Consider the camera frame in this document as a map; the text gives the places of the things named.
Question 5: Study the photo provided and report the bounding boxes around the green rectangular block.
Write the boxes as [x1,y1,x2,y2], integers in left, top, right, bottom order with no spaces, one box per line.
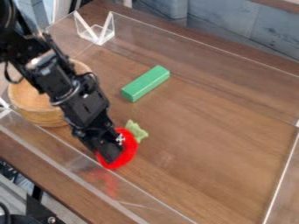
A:
[120,65,171,102]

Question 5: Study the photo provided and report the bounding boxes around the red fruit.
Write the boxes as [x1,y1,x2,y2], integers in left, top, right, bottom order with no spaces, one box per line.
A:
[95,120,150,170]

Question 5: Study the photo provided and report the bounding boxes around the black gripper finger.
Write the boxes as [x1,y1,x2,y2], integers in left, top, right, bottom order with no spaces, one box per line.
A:
[96,132,126,165]
[79,137,98,153]

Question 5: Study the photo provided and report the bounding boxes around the wooden bowl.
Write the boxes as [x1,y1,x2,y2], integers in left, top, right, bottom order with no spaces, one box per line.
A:
[7,58,95,128]

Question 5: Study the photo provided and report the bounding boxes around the black table clamp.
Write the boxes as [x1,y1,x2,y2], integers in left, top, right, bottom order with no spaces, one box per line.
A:
[25,186,65,224]

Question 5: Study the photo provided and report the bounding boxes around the clear acrylic corner bracket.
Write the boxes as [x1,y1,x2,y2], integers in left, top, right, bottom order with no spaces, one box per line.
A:
[73,11,115,46]

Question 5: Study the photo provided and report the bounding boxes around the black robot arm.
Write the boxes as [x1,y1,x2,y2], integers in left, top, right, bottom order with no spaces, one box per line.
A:
[0,0,127,167]

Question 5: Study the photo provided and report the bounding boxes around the black cable loop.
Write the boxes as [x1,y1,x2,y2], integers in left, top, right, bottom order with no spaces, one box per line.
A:
[0,202,13,224]

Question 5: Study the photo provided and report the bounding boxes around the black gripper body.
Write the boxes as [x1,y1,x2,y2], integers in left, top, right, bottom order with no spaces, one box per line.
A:
[57,87,118,142]

